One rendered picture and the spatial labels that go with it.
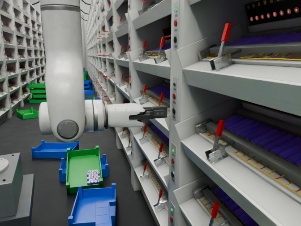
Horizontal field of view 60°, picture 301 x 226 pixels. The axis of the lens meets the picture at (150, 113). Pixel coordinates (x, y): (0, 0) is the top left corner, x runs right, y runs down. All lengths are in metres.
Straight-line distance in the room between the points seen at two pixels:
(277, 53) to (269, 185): 0.22
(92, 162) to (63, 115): 1.18
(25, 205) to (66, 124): 0.47
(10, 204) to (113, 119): 0.45
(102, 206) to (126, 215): 0.32
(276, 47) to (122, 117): 0.38
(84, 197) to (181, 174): 0.86
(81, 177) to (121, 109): 1.04
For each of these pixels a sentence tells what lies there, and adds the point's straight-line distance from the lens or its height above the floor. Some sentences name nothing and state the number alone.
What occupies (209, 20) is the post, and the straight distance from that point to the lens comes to 0.73.
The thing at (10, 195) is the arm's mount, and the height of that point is 0.35.
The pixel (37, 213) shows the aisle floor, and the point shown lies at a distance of 1.50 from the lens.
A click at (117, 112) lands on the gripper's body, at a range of 0.67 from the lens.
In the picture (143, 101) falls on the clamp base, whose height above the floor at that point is 0.55.
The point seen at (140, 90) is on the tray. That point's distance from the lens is 1.39.
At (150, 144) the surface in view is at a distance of 1.25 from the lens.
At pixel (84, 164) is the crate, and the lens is 1.74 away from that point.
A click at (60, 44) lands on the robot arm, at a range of 0.65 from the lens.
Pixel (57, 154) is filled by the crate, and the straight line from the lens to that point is 2.12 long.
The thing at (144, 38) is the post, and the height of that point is 0.85.
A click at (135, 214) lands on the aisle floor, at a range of 1.38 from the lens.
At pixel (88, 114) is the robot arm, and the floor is 0.62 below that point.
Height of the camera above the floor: 0.77
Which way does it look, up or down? 13 degrees down
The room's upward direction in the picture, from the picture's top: straight up
